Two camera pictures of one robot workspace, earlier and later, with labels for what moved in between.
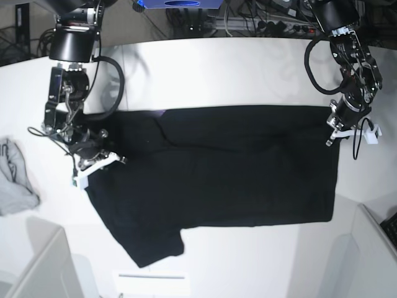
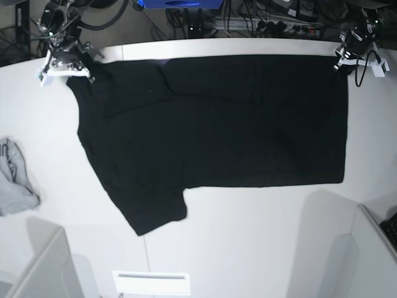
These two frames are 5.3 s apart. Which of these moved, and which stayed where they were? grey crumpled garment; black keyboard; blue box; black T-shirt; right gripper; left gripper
Moved: right gripper; black T-shirt; left gripper
Stayed: grey crumpled garment; blue box; black keyboard
